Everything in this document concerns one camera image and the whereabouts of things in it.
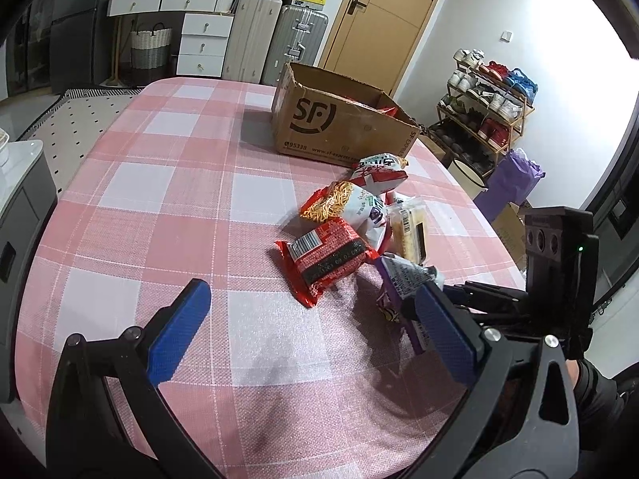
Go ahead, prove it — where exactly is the beige suitcase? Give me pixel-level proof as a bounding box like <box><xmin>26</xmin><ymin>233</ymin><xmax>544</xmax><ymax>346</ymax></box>
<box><xmin>222</xmin><ymin>0</ymin><xmax>283</xmax><ymax>85</ymax></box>

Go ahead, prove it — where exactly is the orange noodle snack packet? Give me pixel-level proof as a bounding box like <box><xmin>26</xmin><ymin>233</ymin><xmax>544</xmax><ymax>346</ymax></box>
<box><xmin>298</xmin><ymin>180</ymin><xmax>393</xmax><ymax>250</ymax></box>

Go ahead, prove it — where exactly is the clear packet of crackers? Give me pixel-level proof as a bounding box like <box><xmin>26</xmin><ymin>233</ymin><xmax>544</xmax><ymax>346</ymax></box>
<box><xmin>385</xmin><ymin>196</ymin><xmax>431</xmax><ymax>266</ymax></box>

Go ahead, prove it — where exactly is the printed cardboard carton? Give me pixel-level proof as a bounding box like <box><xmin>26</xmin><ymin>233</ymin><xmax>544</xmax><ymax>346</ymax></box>
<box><xmin>492</xmin><ymin>202</ymin><xmax>531</xmax><ymax>273</ymax></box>

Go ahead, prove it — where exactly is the tan wooden door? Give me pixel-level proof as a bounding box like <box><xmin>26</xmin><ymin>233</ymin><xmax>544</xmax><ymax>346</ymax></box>
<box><xmin>317</xmin><ymin>0</ymin><xmax>455</xmax><ymax>98</ymax></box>

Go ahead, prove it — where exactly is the grey white side table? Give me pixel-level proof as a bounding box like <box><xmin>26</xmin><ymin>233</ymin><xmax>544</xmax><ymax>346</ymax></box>
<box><xmin>0</xmin><ymin>140</ymin><xmax>60</xmax><ymax>405</ymax></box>

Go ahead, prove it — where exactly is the black white dotted rug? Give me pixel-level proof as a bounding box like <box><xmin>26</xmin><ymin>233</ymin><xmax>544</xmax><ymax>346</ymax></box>
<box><xmin>14</xmin><ymin>87</ymin><xmax>147</xmax><ymax>195</ymax></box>

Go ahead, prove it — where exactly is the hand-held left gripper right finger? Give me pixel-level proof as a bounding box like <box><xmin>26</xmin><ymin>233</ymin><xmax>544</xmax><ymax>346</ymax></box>
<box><xmin>413</xmin><ymin>281</ymin><xmax>582</xmax><ymax>479</ymax></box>

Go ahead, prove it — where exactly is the white red snack packet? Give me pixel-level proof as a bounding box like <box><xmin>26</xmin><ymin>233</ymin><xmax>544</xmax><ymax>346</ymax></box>
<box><xmin>348</xmin><ymin>154</ymin><xmax>410</xmax><ymax>194</ymax></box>

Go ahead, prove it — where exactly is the silver suitcase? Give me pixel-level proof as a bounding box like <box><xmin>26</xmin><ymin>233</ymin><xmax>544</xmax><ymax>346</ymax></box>
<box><xmin>262</xmin><ymin>4</ymin><xmax>330</xmax><ymax>88</ymax></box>

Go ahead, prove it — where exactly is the grey refrigerator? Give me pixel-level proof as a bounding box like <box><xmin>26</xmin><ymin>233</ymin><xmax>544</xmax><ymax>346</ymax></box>
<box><xmin>49</xmin><ymin>0</ymin><xmax>108</xmax><ymax>95</ymax></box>

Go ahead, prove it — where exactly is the wooden shoe rack with shoes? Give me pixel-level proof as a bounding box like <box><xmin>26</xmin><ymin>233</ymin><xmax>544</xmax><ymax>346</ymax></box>
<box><xmin>438</xmin><ymin>48</ymin><xmax>540</xmax><ymax>170</ymax></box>

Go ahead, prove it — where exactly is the purple silver snack packet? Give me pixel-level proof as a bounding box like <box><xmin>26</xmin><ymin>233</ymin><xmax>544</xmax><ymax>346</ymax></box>
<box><xmin>374</xmin><ymin>253</ymin><xmax>445</xmax><ymax>356</ymax></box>

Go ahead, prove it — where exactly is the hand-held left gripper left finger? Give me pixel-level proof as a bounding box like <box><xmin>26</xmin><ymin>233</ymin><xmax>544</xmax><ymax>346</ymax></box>
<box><xmin>45</xmin><ymin>278</ymin><xmax>225</xmax><ymax>479</ymax></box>

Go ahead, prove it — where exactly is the purple bag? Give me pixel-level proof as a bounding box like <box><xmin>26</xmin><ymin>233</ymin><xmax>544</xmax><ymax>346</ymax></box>
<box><xmin>473</xmin><ymin>148</ymin><xmax>546</xmax><ymax>223</ymax></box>

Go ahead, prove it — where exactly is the woven laundry basket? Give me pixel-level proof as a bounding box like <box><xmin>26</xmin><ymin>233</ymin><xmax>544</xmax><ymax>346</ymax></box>
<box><xmin>130</xmin><ymin>22</ymin><xmax>173</xmax><ymax>75</ymax></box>

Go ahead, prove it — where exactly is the person's right forearm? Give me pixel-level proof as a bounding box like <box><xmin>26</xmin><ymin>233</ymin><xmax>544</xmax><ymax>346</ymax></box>
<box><xmin>566</xmin><ymin>356</ymin><xmax>639</xmax><ymax>479</ymax></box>

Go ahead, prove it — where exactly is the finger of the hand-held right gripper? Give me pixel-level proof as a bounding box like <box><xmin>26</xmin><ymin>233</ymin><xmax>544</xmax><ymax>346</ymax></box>
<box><xmin>444</xmin><ymin>282</ymin><xmax>529</xmax><ymax>307</ymax></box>
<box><xmin>472</xmin><ymin>309</ymin><xmax>529</xmax><ymax>340</ymax></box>

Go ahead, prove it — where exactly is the dark glass cabinet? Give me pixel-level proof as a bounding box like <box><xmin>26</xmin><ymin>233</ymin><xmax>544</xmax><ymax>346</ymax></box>
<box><xmin>0</xmin><ymin>0</ymin><xmax>53</xmax><ymax>101</ymax></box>

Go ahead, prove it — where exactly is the cream trash bin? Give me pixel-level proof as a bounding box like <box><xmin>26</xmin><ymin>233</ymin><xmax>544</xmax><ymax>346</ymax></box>
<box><xmin>452</xmin><ymin>157</ymin><xmax>487</xmax><ymax>193</ymax></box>

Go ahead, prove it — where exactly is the white drawer desk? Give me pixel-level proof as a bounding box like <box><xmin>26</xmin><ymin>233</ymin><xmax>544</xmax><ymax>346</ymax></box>
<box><xmin>107</xmin><ymin>0</ymin><xmax>238</xmax><ymax>78</ymax></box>

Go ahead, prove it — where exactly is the pink checked tablecloth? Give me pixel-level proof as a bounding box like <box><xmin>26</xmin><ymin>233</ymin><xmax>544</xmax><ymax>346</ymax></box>
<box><xmin>15</xmin><ymin>77</ymin><xmax>530</xmax><ymax>479</ymax></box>

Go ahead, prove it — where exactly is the brown cardboard box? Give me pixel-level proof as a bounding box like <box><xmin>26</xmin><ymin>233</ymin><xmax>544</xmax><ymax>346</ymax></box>
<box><xmin>271</xmin><ymin>61</ymin><xmax>423</xmax><ymax>169</ymax></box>

